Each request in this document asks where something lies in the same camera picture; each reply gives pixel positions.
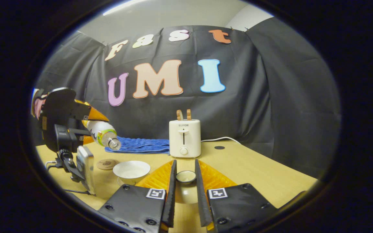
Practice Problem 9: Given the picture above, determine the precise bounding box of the beige teacup lid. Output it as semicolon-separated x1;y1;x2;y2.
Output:
173;170;200;205

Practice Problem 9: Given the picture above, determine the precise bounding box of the plastic water bottle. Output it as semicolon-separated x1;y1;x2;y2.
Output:
82;120;122;150

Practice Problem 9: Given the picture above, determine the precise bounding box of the round brown coaster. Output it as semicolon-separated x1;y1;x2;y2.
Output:
96;159;120;171

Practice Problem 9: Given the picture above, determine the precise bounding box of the folded blue towel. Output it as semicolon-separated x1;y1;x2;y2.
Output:
105;136;170;154

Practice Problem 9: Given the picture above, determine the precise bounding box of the black backdrop cloth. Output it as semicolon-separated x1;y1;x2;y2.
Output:
33;17;342;178

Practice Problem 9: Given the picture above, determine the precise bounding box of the white toaster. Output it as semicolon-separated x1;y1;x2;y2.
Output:
169;119;201;158

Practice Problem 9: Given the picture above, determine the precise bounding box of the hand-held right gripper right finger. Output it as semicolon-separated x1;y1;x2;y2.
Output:
195;159;277;233

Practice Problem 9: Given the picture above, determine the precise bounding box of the beige ceramic teacup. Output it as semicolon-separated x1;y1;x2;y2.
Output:
113;161;151;182

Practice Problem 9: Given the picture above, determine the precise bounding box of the white power cable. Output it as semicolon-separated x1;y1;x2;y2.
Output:
201;137;241;145

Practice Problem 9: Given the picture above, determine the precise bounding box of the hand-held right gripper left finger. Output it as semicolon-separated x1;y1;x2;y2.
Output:
97;159;177;233

